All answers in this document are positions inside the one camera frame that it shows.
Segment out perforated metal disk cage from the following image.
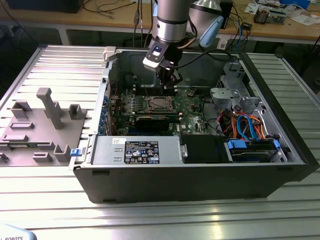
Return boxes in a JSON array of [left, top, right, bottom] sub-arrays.
[[216, 61, 247, 88]]

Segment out blue wire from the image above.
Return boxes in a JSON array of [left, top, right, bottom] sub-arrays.
[[236, 114, 260, 141]]

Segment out black wire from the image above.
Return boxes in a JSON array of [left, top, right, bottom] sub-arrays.
[[201, 91, 227, 137]]

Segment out metal socket cover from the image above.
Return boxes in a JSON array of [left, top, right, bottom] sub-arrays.
[[148, 96, 174, 112]]

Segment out grey parts rack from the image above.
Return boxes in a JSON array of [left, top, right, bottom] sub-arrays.
[[0, 87, 88, 167]]

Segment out silver CPU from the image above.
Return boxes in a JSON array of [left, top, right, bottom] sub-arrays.
[[152, 98, 168, 109]]

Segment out wooden desk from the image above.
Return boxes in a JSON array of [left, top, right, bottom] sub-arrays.
[[0, 0, 320, 46]]

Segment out copper heat sink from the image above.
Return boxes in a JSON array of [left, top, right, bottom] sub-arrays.
[[253, 6, 270, 25]]

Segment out black graphics card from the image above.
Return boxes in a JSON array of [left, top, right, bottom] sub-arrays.
[[134, 114, 171, 132]]

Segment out CPU socket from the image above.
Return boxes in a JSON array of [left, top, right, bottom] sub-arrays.
[[147, 95, 176, 113]]

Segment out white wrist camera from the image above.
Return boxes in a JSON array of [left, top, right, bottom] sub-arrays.
[[142, 44, 169, 70]]

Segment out tall black device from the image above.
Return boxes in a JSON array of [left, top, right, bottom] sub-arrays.
[[221, 0, 234, 30]]

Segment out black open PC case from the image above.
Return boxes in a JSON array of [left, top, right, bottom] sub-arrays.
[[68, 46, 320, 205]]

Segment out green motherboard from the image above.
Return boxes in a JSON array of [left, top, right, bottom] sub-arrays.
[[109, 86, 210, 137]]

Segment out grey metal part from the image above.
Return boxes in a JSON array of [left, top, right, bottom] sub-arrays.
[[268, 8, 286, 25]]

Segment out blue box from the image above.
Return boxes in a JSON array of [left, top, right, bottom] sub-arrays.
[[279, 0, 312, 10]]

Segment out grey power supply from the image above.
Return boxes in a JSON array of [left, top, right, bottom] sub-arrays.
[[91, 135, 182, 166]]

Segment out hard disk in blue carrier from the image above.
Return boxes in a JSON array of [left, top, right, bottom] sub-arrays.
[[223, 138, 281, 164]]

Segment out white printed card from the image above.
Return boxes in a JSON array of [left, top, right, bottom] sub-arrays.
[[243, 3, 258, 15]]

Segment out grey metal cage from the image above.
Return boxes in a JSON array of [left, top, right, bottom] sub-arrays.
[[208, 87, 240, 111]]

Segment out white papers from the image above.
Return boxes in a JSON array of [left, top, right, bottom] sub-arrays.
[[291, 13, 320, 26]]

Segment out blue cable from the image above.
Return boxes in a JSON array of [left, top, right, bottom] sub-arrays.
[[237, 23, 247, 47]]

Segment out orange wire bundle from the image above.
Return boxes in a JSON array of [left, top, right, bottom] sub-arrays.
[[219, 112, 270, 140]]

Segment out black box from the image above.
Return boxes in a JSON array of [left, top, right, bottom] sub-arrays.
[[6, 0, 81, 14]]

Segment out white case latch handle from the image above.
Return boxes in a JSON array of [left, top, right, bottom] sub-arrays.
[[103, 46, 117, 62]]

